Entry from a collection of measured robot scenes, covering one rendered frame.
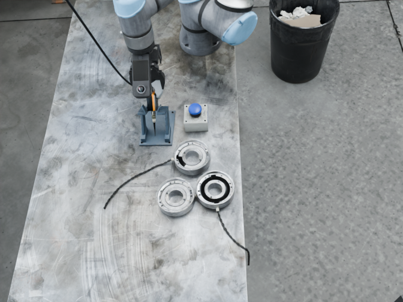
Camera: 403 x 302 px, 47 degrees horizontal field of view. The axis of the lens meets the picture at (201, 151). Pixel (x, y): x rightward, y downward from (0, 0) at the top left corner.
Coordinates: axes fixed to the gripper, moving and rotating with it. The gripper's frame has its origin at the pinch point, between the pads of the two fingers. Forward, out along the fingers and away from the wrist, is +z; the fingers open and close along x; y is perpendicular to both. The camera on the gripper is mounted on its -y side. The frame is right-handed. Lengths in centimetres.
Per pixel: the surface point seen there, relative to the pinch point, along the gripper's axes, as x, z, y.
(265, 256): -36, 92, -14
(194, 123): -11.6, 7.7, -3.8
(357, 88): -87, 92, 79
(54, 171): 29.2, 11.8, -17.8
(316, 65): -64, 80, 85
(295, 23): -52, 58, 93
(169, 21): 0.4, 12.0, 44.7
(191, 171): -11.8, 8.5, -19.6
